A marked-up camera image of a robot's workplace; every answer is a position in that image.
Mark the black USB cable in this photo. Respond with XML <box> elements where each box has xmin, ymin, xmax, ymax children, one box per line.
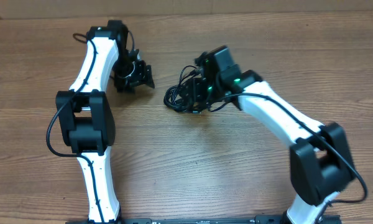
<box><xmin>163</xmin><ymin>64</ymin><xmax>203</xmax><ymax>113</ymax></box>

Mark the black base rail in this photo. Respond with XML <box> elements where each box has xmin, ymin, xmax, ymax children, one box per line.
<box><xmin>65</xmin><ymin>214</ymin><xmax>343</xmax><ymax>224</ymax></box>

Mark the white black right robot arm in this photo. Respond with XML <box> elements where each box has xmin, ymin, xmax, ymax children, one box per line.
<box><xmin>170</xmin><ymin>45</ymin><xmax>368</xmax><ymax>223</ymax></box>

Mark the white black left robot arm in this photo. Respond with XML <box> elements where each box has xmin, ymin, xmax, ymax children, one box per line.
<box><xmin>46</xmin><ymin>20</ymin><xmax>155</xmax><ymax>223</ymax></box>

